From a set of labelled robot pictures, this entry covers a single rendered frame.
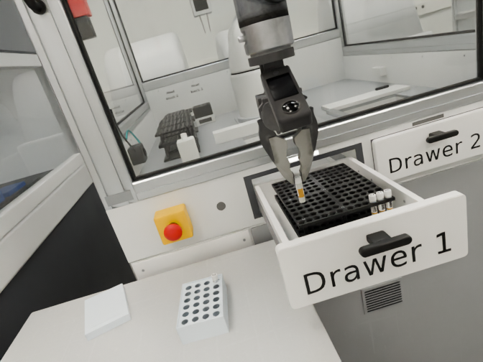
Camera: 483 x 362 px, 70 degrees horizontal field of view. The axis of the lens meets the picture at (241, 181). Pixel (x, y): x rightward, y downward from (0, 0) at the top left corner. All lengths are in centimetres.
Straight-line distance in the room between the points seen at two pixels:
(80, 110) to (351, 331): 92
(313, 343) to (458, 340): 81
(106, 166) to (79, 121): 11
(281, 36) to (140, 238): 56
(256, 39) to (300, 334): 46
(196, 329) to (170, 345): 6
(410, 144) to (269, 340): 56
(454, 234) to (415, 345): 71
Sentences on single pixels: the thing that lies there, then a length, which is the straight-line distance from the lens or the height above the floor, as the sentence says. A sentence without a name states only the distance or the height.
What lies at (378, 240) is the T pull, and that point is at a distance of 53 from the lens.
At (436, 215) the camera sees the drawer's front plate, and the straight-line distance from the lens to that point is 59.
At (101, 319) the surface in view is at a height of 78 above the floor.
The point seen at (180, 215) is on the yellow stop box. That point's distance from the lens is 79.
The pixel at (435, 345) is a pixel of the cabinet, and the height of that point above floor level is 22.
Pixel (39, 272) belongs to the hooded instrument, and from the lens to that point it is 128.
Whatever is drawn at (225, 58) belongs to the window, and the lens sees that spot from 78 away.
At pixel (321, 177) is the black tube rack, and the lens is 79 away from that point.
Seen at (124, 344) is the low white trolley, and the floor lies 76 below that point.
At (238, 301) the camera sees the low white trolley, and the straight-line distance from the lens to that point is 71.
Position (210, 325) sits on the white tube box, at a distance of 65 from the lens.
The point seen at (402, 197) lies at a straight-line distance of 70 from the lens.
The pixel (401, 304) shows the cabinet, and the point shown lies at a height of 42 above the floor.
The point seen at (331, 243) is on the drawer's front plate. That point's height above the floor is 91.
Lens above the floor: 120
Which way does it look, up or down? 20 degrees down
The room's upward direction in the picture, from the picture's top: 16 degrees counter-clockwise
